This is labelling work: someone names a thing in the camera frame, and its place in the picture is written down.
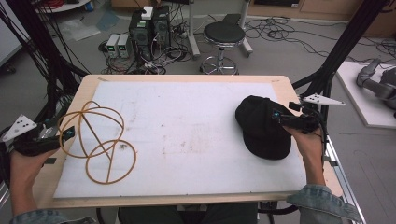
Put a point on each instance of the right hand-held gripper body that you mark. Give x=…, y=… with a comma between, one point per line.
x=306, y=119

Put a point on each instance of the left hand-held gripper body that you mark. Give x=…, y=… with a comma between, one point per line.
x=34, y=141

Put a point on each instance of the black baseball cap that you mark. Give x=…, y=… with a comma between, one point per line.
x=260, y=130

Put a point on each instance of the person's left hand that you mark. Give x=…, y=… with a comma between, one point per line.
x=26, y=165

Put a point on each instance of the person's right hand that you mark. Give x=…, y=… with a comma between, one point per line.
x=306, y=144

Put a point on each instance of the light wooden table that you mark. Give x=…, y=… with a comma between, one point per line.
x=289, y=87

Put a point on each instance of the white platform board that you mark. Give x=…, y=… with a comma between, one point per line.
x=358, y=105

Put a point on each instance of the black metal stand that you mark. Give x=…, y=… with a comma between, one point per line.
x=342, y=49
x=37, y=46

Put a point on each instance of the white foam mat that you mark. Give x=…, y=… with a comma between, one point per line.
x=186, y=140

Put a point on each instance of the black round stool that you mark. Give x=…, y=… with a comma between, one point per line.
x=223, y=34

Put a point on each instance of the grey power supply unit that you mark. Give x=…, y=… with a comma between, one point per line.
x=123, y=46
x=112, y=46

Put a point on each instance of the black computer tower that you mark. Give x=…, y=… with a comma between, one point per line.
x=140, y=37
x=162, y=28

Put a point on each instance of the small white box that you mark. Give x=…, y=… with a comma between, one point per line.
x=147, y=13

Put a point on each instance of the aluminium rail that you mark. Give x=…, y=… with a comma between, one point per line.
x=342, y=180

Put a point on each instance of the white metal stand frame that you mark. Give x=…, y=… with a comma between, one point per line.
x=194, y=37

